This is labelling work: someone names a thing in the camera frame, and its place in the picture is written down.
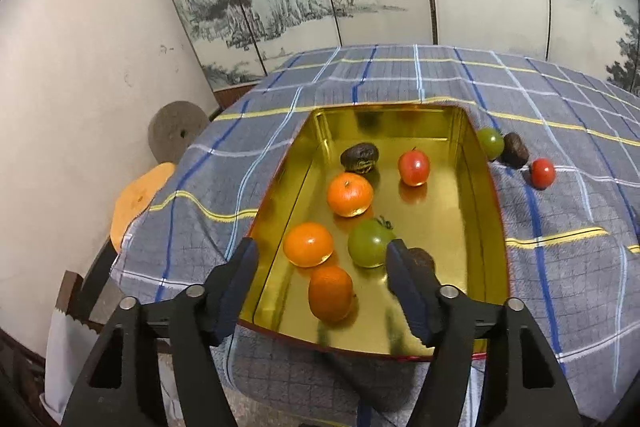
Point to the large green tomato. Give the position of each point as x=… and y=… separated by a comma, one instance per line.
x=369, y=243

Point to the grey round stone disc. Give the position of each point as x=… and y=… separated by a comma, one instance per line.
x=177, y=132

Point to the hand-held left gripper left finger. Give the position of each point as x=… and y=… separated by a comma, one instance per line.
x=237, y=287

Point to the white paper bag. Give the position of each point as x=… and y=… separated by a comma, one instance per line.
x=65, y=357

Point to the wooden chair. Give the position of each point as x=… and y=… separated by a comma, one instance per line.
x=75, y=292

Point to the large red tomato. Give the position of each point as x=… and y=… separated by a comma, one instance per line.
x=414, y=168

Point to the small dark passion fruit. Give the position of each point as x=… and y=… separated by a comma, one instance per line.
x=515, y=149

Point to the red and gold tin box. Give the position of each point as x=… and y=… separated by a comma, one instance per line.
x=450, y=217

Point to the blue plaid tablecloth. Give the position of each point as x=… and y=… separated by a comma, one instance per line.
x=550, y=217

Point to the large dark passion fruit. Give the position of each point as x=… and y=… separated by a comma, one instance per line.
x=359, y=158

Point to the orange round cushion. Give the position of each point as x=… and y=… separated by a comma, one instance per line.
x=137, y=202

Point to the small red tomato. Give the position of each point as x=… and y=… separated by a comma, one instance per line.
x=542, y=173

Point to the orange mandarin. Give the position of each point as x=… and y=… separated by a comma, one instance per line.
x=350, y=193
x=308, y=244
x=330, y=293

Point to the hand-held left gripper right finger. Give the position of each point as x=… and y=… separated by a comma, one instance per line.
x=407, y=282

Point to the small green tomato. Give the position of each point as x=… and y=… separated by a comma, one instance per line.
x=490, y=143

